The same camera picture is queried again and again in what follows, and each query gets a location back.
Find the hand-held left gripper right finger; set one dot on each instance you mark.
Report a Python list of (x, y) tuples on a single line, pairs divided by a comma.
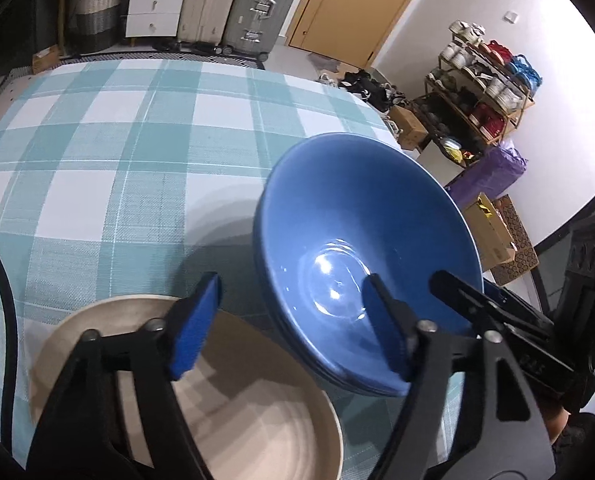
[(385, 330)]

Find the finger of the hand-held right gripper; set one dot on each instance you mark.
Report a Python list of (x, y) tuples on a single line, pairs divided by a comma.
[(477, 300)]

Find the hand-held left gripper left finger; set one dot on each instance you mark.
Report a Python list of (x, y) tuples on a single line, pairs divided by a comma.
[(195, 325)]

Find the cream plate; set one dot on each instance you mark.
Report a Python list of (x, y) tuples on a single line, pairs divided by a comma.
[(237, 410)]

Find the person's right hand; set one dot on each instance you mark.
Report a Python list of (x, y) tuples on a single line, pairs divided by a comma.
[(560, 425)]

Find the yellow taped cardboard box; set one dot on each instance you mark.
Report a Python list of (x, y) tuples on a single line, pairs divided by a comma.
[(490, 232)]

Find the patterned doormat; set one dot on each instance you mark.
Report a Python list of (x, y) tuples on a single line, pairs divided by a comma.
[(520, 240)]

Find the purple bag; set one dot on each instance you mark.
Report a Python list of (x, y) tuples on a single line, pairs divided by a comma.
[(487, 175)]

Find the teal checked tablecloth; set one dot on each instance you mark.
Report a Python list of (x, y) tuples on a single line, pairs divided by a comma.
[(102, 160)]

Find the wooden shoe rack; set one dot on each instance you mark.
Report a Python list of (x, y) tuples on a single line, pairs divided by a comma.
[(520, 110)]

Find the shoe rack with shoes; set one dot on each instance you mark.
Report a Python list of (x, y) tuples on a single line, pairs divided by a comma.
[(492, 85)]

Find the black shoes pile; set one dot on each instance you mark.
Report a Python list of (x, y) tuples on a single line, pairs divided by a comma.
[(367, 87)]

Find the black and white rug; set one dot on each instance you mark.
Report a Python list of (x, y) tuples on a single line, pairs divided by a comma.
[(127, 56)]

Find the small cardboard box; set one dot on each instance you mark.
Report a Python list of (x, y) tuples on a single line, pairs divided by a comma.
[(44, 59)]

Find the wooden door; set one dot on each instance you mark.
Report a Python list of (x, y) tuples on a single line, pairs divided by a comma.
[(357, 5)]

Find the woven laundry basket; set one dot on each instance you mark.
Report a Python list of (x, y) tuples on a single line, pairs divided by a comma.
[(97, 20)]

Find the beige suitcase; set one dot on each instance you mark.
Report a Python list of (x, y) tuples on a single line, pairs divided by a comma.
[(207, 0)]

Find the silver suitcase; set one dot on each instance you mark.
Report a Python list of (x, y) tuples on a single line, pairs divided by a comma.
[(262, 5)]

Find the white light switch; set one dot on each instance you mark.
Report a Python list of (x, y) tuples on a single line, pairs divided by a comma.
[(512, 16)]

